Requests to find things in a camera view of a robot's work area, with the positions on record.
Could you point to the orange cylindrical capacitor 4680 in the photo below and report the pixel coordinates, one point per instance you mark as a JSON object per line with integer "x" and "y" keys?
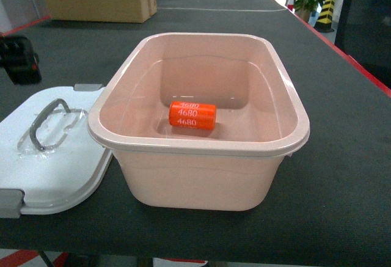
{"x": 193, "y": 115}

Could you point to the pink plastic storage box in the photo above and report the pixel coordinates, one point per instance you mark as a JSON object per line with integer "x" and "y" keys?
{"x": 260, "y": 120}

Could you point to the red white traffic cone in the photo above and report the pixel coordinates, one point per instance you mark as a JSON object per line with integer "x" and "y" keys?
{"x": 290, "y": 5}

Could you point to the yellow black striped bollard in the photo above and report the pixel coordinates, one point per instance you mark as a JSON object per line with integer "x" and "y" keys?
{"x": 324, "y": 21}

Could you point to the black device with red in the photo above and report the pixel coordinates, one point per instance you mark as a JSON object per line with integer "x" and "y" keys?
{"x": 19, "y": 60}

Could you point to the black office chair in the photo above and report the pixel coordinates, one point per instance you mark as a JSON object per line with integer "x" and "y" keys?
{"x": 364, "y": 34}

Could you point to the white box lid grey handle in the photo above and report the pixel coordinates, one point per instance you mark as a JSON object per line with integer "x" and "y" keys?
{"x": 49, "y": 162}

